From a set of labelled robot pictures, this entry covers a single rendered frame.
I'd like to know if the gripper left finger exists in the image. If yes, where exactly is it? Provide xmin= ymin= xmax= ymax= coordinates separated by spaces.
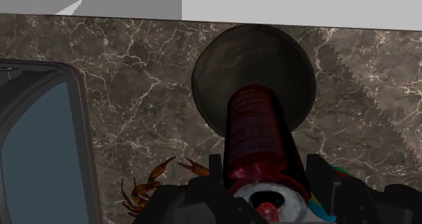
xmin=131 ymin=154 xmax=261 ymax=224

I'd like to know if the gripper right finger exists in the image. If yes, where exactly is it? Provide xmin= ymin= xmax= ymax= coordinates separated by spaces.
xmin=306 ymin=153 xmax=422 ymax=224

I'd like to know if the multicoloured toy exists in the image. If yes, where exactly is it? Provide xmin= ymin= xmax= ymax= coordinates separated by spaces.
xmin=308 ymin=165 xmax=353 ymax=223

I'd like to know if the orange crab toy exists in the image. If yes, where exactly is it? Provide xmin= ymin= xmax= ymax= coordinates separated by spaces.
xmin=120 ymin=156 xmax=210 ymax=217

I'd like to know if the red drink can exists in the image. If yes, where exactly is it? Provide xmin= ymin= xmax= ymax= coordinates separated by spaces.
xmin=223 ymin=84 xmax=311 ymax=223

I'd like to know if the dark round bowl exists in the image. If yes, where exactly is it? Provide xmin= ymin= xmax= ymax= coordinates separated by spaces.
xmin=191 ymin=23 xmax=317 ymax=139

